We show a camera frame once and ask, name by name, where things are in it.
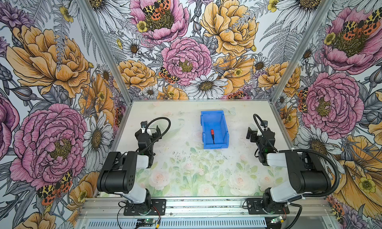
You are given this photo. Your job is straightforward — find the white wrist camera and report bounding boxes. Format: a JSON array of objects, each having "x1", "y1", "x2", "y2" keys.
[
  {"x1": 140, "y1": 121, "x2": 148, "y2": 133},
  {"x1": 260, "y1": 121, "x2": 268, "y2": 131}
]

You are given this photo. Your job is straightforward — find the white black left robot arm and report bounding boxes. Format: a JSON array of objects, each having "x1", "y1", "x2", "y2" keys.
[{"x1": 96, "y1": 128, "x2": 161, "y2": 216}]

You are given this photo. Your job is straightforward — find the green circuit board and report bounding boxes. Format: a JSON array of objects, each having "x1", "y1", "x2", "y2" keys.
[{"x1": 135, "y1": 219, "x2": 161, "y2": 228}]

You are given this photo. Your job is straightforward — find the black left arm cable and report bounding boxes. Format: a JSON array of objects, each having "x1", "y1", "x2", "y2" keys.
[{"x1": 116, "y1": 117, "x2": 172, "y2": 229}]

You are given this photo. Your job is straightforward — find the aluminium corner post left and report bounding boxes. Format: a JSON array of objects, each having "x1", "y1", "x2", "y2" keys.
[{"x1": 76, "y1": 0, "x2": 132, "y2": 106}]

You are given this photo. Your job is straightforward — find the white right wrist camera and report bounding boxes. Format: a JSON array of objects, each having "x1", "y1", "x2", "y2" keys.
[{"x1": 260, "y1": 121, "x2": 268, "y2": 131}]

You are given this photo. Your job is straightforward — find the aluminium corner post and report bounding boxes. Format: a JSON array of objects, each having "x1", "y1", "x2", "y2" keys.
[
  {"x1": 270, "y1": 0, "x2": 334, "y2": 103},
  {"x1": 76, "y1": 0, "x2": 132, "y2": 106}
]

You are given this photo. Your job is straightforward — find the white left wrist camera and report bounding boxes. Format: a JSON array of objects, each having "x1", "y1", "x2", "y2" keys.
[{"x1": 140, "y1": 121, "x2": 148, "y2": 133}]

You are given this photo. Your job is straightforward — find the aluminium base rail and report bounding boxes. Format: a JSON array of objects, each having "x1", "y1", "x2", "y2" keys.
[{"x1": 74, "y1": 196, "x2": 335, "y2": 229}]

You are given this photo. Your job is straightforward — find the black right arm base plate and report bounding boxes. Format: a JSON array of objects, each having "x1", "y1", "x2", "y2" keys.
[{"x1": 246, "y1": 198, "x2": 290, "y2": 215}]

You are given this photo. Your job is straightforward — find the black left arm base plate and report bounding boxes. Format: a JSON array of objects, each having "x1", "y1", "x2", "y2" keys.
[{"x1": 123, "y1": 199, "x2": 167, "y2": 216}]

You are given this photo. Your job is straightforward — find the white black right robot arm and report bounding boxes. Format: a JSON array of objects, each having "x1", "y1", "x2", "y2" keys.
[{"x1": 246, "y1": 128, "x2": 331, "y2": 214}]

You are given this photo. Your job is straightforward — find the blue plastic bin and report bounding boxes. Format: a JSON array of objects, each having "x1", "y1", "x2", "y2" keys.
[{"x1": 201, "y1": 110, "x2": 229, "y2": 149}]

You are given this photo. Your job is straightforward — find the aluminium corner post right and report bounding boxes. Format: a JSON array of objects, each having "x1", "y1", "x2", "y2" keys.
[{"x1": 270, "y1": 0, "x2": 334, "y2": 103}]

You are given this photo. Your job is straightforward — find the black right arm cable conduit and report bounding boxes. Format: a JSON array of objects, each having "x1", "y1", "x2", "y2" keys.
[{"x1": 253, "y1": 113, "x2": 341, "y2": 229}]

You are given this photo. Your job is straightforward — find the red black screwdriver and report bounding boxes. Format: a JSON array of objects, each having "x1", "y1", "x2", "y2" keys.
[{"x1": 210, "y1": 129, "x2": 215, "y2": 144}]

